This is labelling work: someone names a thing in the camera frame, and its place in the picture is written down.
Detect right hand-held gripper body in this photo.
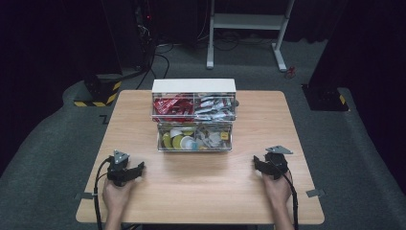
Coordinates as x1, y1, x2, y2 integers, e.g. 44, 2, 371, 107
261, 145, 294, 180

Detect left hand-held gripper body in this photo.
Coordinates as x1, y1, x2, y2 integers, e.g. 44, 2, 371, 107
106, 149, 131, 188

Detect clear drawer with sachets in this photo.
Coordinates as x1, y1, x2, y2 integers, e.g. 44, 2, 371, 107
150, 91, 237, 123

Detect white drawer organizer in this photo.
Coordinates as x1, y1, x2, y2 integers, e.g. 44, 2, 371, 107
150, 78, 239, 153

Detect person's right hand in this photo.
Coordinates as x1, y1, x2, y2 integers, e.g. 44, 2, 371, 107
261, 171, 294, 210

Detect person's left hand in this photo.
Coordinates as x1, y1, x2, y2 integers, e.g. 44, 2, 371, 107
101, 177, 136, 215

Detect heap of yellow-green capsules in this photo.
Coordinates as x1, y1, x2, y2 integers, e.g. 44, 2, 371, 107
160, 126, 199, 151

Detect heap of mixed small packets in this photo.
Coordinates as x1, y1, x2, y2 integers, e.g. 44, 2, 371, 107
196, 125, 232, 150

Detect clear drawer with capsules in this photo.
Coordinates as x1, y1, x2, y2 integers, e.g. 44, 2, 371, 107
156, 122, 234, 153

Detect pile of red sachets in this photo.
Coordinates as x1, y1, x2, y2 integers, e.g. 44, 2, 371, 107
152, 96, 195, 123

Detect pile of silver sachets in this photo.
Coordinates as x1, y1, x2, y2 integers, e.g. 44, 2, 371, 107
193, 95, 237, 122

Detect black floor base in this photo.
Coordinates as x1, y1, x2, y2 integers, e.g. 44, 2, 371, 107
301, 82, 350, 112

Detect black yellow striped base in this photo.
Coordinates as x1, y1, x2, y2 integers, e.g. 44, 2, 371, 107
73, 73, 124, 108

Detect red floor object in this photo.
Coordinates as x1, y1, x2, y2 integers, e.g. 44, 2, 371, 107
284, 65, 297, 80

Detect black equipment rack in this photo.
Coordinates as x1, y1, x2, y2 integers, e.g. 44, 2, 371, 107
132, 0, 162, 70

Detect white metal stand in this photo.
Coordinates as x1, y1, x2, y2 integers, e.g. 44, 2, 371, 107
206, 0, 297, 73

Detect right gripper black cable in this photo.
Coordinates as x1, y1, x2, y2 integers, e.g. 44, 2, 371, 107
268, 155, 300, 230

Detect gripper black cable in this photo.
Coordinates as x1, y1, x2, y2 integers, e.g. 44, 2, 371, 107
93, 156, 115, 230
268, 155, 300, 230

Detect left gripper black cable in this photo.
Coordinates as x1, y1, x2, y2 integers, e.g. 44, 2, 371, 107
93, 156, 115, 230

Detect black floor cables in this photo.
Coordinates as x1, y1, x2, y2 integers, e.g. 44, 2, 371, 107
135, 40, 175, 91

